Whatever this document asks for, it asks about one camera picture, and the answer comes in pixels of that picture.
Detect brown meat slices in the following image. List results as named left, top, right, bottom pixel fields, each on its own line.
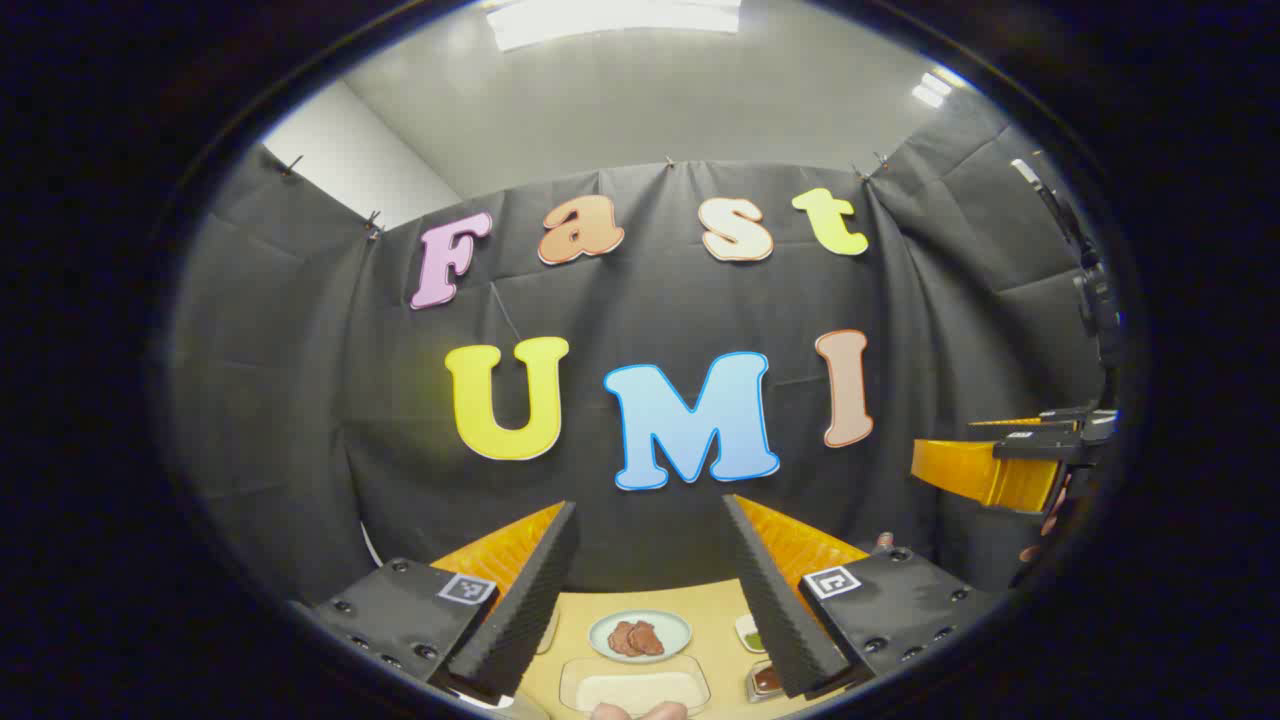
left=608, top=620, right=666, bottom=658

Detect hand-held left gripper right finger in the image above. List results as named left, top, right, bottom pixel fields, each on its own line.
left=722, top=493, right=1003, bottom=701

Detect clear tray of rice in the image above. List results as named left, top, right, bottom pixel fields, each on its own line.
left=558, top=655, right=713, bottom=717

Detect black backdrop cloth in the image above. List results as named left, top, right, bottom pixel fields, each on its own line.
left=165, top=95, right=1116, bottom=601

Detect light green round plate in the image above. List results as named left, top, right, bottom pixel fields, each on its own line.
left=588, top=610, right=693, bottom=664

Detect large ceiling light panel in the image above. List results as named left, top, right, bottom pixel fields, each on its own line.
left=487, top=0, right=743, bottom=51

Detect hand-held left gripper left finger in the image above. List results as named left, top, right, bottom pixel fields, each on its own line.
left=290, top=500, right=581, bottom=703

